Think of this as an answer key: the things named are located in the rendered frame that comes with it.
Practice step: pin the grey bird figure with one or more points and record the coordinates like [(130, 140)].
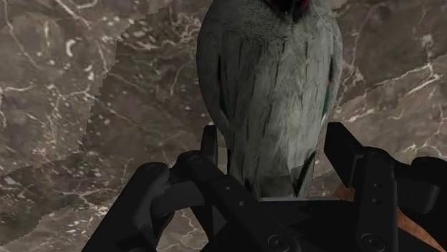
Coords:
[(269, 97)]

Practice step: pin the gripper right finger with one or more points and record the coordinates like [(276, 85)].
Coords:
[(377, 181)]

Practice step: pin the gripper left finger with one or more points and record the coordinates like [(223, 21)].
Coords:
[(209, 185)]

